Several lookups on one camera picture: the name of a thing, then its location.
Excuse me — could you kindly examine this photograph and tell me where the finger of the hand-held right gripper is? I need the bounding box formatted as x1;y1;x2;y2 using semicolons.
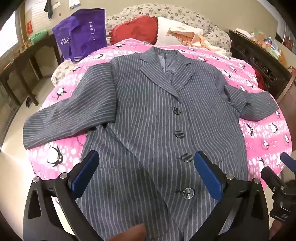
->
261;166;288;194
280;152;296;168

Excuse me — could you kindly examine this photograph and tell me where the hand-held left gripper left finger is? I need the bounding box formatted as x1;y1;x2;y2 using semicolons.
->
23;150;102;241

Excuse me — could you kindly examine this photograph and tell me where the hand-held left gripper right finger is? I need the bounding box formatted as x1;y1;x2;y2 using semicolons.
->
195;151;270;241

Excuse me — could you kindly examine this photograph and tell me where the grey striped suit jacket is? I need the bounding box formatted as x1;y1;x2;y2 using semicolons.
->
23;46;279;241

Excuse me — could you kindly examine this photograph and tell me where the person's left hand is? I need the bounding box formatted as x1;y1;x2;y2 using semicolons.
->
108;223;147;241

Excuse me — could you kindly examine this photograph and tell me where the pink penguin printed blanket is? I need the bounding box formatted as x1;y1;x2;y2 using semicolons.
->
27;38;293;209

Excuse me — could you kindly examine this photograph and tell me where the dark carved wooden cabinet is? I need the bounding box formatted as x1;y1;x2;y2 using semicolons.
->
228;29;292;98

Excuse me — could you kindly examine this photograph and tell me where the clutter of bottles and packets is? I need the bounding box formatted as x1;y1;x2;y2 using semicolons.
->
251;28;286;61

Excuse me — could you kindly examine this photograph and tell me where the dark wooden side table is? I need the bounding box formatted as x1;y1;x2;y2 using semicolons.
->
0;35;61;106

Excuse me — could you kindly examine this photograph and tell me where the purple tote bag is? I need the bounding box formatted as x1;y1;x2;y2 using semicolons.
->
52;8;108;63

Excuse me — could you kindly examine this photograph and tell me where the green plastic basket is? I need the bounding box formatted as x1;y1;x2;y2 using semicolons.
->
30;30;48;45

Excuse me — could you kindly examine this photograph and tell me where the red ruffled pillow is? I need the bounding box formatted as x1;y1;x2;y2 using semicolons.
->
109;15;159;45

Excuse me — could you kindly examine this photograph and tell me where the white pillow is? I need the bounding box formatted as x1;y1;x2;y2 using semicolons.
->
155;17;204;46

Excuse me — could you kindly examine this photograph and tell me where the dark hanging cloth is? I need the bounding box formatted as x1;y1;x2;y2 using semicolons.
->
44;0;55;20

